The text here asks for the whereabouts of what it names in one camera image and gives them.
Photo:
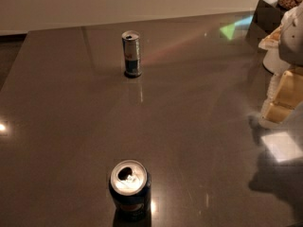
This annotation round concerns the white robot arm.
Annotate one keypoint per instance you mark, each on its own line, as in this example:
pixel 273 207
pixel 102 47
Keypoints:
pixel 284 59

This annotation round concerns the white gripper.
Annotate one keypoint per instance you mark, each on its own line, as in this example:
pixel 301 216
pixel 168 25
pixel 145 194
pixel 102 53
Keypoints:
pixel 292 43

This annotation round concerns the dark box in corner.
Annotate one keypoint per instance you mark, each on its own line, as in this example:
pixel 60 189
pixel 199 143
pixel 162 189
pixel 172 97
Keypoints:
pixel 267 17

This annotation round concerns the silver blue red bull can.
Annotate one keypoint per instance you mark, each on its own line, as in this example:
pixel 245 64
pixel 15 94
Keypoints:
pixel 131 50

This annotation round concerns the blue pepsi can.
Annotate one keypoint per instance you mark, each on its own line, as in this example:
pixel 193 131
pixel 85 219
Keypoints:
pixel 130 186

